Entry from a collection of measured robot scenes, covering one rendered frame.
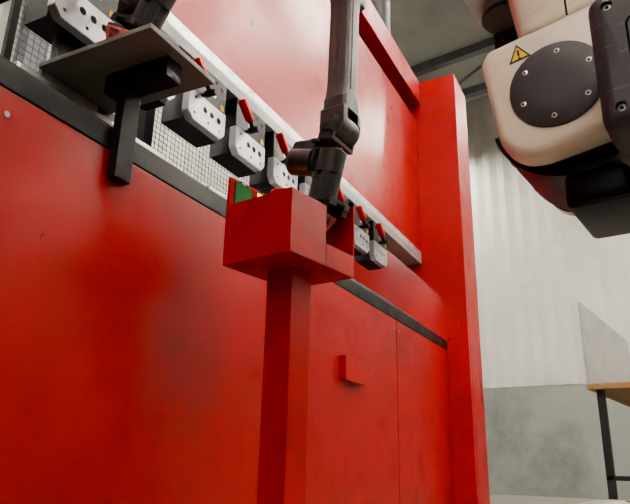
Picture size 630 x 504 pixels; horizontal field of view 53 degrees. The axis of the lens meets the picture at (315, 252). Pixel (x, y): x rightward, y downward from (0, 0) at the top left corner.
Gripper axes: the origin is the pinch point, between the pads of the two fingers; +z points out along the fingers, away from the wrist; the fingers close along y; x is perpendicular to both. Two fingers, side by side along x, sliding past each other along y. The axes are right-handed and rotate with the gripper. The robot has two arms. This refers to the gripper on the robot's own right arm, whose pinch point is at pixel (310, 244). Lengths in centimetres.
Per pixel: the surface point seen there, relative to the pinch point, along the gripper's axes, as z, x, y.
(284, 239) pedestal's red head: 2.9, 15.3, -7.0
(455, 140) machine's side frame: -100, -179, 75
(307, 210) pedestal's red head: -3.9, 10.6, -6.4
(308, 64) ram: -74, -53, 66
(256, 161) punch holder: -27, -23, 47
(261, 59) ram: -59, -24, 56
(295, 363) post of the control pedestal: 23.0, 6.5, -8.8
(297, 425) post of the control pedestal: 33.1, 5.4, -11.7
